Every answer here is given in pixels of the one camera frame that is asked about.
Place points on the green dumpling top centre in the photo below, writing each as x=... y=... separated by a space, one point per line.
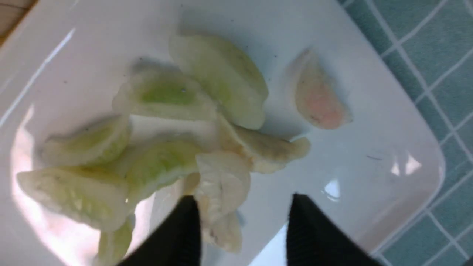
x=226 y=73

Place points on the green checkered tablecloth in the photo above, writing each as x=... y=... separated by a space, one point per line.
x=428 y=46

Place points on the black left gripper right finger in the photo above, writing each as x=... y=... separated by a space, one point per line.
x=314 y=240

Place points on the green dumpling centre lower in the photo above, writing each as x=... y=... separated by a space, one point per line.
x=156 y=166

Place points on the green dumpling bottom edge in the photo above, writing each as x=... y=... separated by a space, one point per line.
x=114 y=245

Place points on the pale dumpling right of pile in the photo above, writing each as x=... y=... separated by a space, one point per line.
x=264 y=153

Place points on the green dumpling left upper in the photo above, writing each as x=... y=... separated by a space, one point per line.
x=97 y=144

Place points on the white square plate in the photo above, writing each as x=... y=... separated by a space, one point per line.
x=62 y=66

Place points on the green dumpling left lower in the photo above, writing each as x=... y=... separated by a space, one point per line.
x=88 y=195

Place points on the wooden steamer with yellow bands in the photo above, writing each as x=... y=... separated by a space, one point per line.
x=11 y=14

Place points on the pink dumpling on plate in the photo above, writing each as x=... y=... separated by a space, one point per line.
x=317 y=95

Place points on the green steamed dumpling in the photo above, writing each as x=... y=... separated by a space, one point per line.
x=223 y=187

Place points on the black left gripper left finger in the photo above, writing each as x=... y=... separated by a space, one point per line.
x=176 y=242

